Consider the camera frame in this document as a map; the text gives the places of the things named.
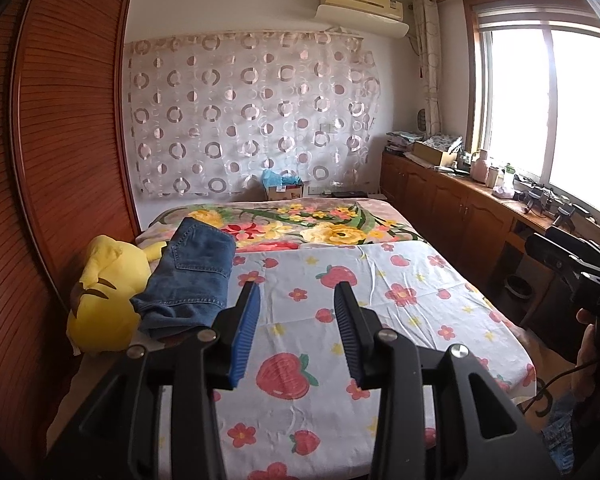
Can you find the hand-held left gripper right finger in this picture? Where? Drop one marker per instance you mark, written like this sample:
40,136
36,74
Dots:
352,345

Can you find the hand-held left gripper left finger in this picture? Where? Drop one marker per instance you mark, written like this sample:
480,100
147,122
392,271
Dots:
245,340

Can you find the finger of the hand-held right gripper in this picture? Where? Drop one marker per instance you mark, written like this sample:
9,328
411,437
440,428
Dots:
580,242
545,252

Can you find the blue denim pants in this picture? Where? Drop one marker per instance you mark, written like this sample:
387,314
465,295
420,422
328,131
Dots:
190,280

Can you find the person's right hand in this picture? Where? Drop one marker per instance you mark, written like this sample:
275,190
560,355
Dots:
587,345

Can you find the dark waste bin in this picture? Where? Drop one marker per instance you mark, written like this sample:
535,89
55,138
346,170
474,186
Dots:
517,287

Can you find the strawberry print bed sheet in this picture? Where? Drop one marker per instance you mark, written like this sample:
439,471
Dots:
405,320

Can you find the white bottle with green cap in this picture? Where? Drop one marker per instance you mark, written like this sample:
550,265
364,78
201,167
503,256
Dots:
509,176

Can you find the pink bottle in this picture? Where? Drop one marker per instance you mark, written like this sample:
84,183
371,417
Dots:
480,167

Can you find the long wooden cabinet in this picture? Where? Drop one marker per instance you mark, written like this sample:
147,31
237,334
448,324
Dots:
445,205

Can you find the floral blanket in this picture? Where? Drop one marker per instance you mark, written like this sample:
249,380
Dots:
305,225

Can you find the crumpled denim cloth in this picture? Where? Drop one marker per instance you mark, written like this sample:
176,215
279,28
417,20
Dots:
560,435

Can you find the yellow plush toy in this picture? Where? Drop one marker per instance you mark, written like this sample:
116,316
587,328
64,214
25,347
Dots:
105,290

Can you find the open cardboard box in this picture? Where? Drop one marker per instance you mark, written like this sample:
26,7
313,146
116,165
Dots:
430,155

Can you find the cardboard box with teal cloth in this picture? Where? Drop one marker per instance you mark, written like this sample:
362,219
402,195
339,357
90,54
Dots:
282,192

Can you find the wood framed window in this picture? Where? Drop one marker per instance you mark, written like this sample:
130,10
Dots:
515,95

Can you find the stack of papers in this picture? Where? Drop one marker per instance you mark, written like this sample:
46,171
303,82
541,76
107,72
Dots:
402,142

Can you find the bunched window curtain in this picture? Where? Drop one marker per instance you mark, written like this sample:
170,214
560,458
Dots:
427,60

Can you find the circle pattern sheer curtain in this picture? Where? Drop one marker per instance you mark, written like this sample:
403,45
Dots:
255,110

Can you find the wooden slatted wardrobe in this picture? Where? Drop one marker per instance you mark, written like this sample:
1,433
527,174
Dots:
70,135

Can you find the black camera device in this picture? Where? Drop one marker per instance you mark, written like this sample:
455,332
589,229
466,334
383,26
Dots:
565,217
535,200

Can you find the white wall socket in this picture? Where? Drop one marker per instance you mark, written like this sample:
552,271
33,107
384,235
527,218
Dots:
325,127

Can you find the cream wall air conditioner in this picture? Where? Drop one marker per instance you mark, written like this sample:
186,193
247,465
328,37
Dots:
360,2

